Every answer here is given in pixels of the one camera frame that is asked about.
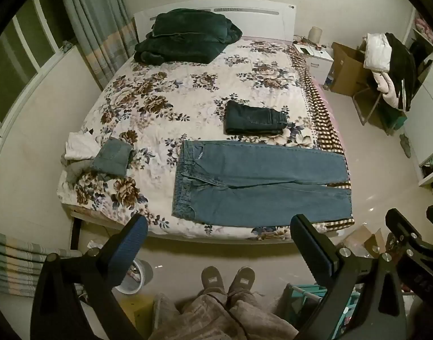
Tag striped grey curtain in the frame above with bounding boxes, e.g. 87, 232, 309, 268
57, 0, 139, 91

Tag grey crumpled cloth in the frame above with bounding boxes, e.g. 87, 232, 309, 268
62, 159, 113, 185

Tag bed with floral cover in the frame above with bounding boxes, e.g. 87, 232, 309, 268
57, 37, 348, 239

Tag folding chair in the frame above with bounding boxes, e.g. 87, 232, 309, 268
355, 76, 408, 131

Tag white wardrobe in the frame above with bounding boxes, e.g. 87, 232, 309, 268
402, 7, 433, 188

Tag yellow box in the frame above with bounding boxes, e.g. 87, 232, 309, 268
119, 296, 157, 340

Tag white jacket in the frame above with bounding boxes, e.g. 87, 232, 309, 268
363, 33, 394, 71

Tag striped folded cloth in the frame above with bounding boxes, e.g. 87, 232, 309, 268
0, 228, 84, 296

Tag black jacket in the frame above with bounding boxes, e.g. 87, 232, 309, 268
385, 33, 417, 112

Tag light blue denim pants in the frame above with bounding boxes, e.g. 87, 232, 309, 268
171, 140, 355, 228

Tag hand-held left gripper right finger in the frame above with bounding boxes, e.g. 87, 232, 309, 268
290, 214, 406, 340

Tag open cardboard box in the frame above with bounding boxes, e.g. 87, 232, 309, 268
330, 42, 373, 96

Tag person's grey slipper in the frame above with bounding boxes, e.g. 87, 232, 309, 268
228, 266, 256, 296
201, 265, 226, 295

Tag person's right forearm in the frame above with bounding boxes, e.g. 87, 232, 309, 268
404, 290, 433, 340

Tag white nightstand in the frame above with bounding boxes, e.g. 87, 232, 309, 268
294, 41, 335, 86

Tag folded dark denim pants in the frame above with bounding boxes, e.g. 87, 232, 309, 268
224, 100, 296, 137

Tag person's left grey slipper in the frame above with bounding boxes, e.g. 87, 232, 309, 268
201, 265, 226, 295

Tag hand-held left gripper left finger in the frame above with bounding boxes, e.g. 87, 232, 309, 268
30, 213, 150, 340

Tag white framed window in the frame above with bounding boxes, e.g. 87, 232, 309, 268
0, 0, 66, 142

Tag folded small blue jeans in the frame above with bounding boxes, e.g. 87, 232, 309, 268
92, 137, 134, 178

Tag teal and white rack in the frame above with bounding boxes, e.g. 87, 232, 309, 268
284, 282, 359, 340

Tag flat cardboard pieces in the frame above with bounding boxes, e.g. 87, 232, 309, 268
339, 225, 387, 259

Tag white plastic bucket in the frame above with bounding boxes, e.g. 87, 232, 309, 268
115, 259, 154, 294

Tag pink garment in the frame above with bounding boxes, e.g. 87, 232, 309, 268
374, 73, 403, 109

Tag person's legs in plush trousers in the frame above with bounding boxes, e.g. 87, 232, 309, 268
149, 290, 298, 340

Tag person's right grey slipper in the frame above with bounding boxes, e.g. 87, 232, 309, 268
228, 266, 256, 296

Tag white bed headboard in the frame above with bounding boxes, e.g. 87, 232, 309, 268
133, 0, 297, 43

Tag white crumpled cloth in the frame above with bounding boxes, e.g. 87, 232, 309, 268
65, 132, 102, 160

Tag brown checkered bed sheet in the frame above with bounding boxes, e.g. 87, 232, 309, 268
291, 51, 355, 234

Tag dark green blanket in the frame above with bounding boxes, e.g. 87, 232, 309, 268
133, 8, 243, 66

